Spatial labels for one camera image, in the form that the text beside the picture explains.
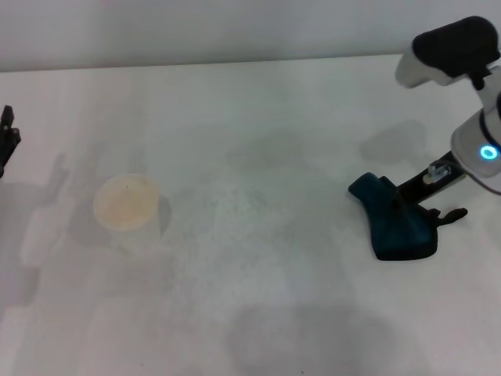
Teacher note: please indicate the teal zippered pouch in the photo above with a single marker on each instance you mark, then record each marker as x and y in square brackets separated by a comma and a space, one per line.
[395, 235]

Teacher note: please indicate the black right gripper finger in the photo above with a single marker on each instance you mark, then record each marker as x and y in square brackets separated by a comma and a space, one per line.
[399, 203]

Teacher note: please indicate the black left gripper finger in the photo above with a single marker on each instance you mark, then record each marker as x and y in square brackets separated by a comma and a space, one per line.
[9, 143]

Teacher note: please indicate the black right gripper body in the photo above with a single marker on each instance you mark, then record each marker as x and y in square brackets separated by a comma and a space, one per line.
[428, 184]

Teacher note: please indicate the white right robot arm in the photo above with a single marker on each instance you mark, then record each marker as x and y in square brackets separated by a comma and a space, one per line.
[477, 137]

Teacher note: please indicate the white paper cup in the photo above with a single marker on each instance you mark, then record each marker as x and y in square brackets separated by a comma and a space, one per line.
[125, 203]

